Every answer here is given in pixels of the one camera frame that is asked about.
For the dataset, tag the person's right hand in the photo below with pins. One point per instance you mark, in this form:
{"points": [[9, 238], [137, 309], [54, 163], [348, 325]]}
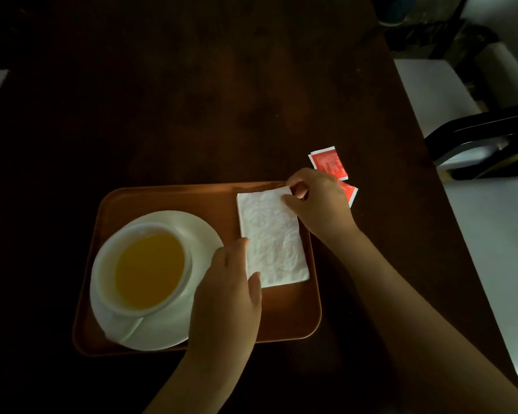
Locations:
{"points": [[323, 206]]}

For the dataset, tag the person's left hand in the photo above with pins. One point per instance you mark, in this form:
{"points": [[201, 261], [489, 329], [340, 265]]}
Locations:
{"points": [[224, 310]]}

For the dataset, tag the red sachet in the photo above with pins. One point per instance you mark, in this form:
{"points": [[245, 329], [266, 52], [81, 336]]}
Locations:
{"points": [[350, 191], [328, 162]]}

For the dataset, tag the white paper napkin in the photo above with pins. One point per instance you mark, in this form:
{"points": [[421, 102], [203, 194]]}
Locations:
{"points": [[272, 237]]}

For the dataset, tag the orange-brown tray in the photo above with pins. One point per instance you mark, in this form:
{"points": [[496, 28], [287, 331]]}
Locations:
{"points": [[285, 310]]}

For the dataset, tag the white saucer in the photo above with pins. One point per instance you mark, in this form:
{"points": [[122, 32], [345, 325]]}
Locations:
{"points": [[198, 241]]}

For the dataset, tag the white cup with yellow juice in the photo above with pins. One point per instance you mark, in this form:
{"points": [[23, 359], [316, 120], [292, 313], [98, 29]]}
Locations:
{"points": [[149, 271]]}

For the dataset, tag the person's right forearm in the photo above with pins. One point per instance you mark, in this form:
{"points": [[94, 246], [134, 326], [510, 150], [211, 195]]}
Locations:
{"points": [[414, 332]]}

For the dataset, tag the potted plant in dark pot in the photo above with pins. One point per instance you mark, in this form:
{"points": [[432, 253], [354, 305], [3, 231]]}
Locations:
{"points": [[395, 10]]}

